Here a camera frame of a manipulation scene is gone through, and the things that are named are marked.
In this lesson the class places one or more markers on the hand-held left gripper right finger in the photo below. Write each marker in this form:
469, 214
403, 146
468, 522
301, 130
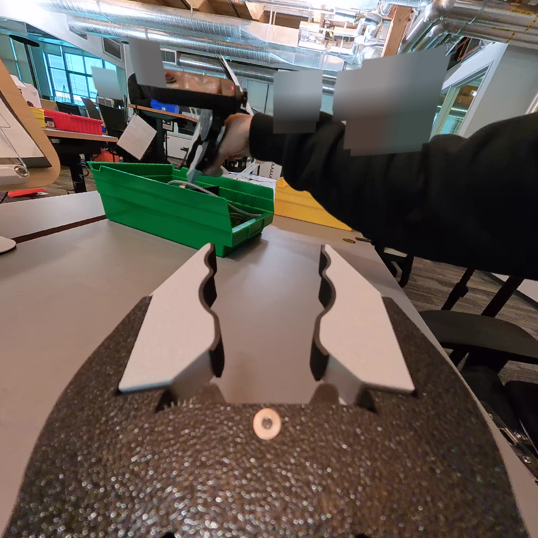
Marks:
361, 336

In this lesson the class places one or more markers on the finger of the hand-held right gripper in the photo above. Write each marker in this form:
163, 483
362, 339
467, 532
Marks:
197, 147

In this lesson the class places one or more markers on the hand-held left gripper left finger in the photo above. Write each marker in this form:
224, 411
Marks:
172, 328

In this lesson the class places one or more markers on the green plastic bin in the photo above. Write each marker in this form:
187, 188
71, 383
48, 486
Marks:
147, 201

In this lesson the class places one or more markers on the person's right hand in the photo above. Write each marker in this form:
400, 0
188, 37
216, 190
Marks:
239, 136

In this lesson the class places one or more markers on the small blue bin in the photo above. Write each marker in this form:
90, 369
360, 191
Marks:
164, 107

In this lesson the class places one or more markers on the standing desk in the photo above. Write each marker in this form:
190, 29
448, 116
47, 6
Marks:
168, 122

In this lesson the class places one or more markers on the grey square board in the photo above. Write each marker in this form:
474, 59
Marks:
136, 138

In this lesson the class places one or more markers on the black office chair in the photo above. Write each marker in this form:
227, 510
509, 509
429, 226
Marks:
475, 328

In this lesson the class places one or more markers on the yellow plastic bin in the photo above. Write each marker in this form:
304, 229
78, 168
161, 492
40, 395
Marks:
302, 206

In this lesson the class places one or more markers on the red plastic bin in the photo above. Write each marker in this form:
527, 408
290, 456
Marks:
71, 122

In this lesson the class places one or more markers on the wooden document stand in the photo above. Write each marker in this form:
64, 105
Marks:
46, 159

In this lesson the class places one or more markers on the small yellow bin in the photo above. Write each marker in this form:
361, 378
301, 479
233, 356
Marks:
37, 117

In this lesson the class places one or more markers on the laminated instruction sheets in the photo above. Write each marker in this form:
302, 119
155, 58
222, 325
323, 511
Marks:
8, 138

